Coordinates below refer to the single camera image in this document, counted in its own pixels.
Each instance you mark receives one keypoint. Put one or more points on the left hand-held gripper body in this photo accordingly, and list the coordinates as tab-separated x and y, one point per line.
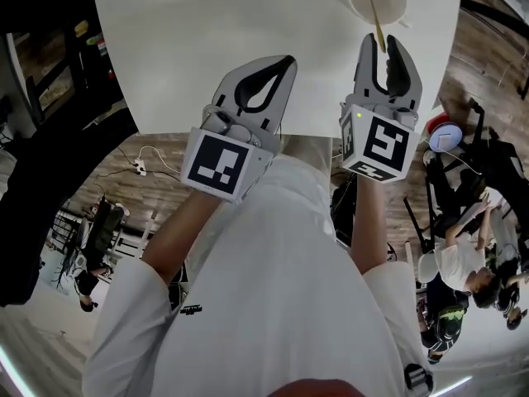
219	164

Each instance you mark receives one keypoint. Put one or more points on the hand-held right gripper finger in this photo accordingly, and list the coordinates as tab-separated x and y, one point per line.
405	81
365	68

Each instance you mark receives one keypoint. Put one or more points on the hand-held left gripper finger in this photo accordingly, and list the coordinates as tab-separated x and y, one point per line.
231	77
285	101

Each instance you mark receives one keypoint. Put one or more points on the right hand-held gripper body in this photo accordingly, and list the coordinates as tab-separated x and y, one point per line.
382	143

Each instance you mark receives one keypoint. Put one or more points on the small yellow spoon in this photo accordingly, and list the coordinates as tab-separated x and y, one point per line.
375	12

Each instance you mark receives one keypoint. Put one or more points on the person's left forearm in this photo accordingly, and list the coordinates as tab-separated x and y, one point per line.
182	234

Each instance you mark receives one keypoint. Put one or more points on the person's right forearm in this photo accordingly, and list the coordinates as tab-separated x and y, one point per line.
370	221

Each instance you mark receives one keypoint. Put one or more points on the red bowl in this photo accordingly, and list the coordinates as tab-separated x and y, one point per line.
436	120

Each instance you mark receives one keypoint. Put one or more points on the blue white round container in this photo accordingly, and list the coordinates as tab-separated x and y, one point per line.
445	137

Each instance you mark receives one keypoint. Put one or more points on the black bag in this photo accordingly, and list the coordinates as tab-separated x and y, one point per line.
343	209

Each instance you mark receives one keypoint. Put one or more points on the white power strip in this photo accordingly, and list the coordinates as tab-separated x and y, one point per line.
140	167

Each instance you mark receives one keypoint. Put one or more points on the black folding stand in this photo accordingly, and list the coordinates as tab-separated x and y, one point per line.
467	180

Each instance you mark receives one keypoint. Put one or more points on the person's white shirt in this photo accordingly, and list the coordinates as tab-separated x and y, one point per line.
268	283

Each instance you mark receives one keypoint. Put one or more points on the black metal rack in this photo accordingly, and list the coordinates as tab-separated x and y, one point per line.
74	68

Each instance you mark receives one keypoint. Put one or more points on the person's face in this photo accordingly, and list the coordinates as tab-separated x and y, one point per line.
314	389

